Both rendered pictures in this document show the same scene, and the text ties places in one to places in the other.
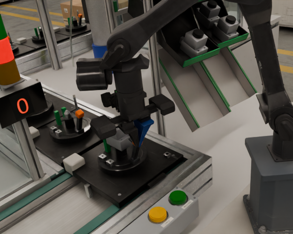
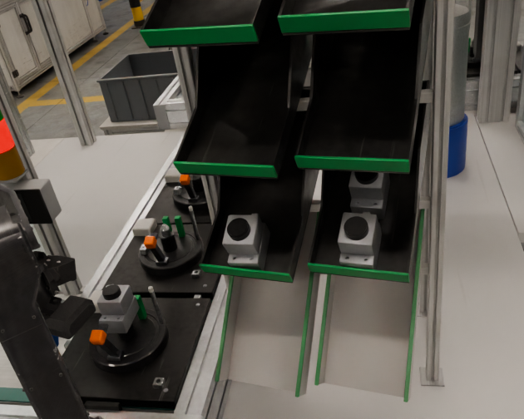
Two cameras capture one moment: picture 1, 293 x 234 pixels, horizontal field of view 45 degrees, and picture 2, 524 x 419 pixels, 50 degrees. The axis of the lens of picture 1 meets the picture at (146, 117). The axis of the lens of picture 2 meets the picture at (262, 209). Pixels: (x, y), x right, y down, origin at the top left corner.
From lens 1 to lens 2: 0.92 m
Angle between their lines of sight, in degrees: 47
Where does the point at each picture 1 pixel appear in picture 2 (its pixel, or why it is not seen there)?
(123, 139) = (106, 320)
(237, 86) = (397, 359)
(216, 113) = (294, 379)
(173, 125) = not seen: hidden behind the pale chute
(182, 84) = (271, 289)
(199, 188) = not seen: outside the picture
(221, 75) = (377, 316)
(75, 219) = not seen: hidden behind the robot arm
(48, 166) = (99, 285)
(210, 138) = (335, 407)
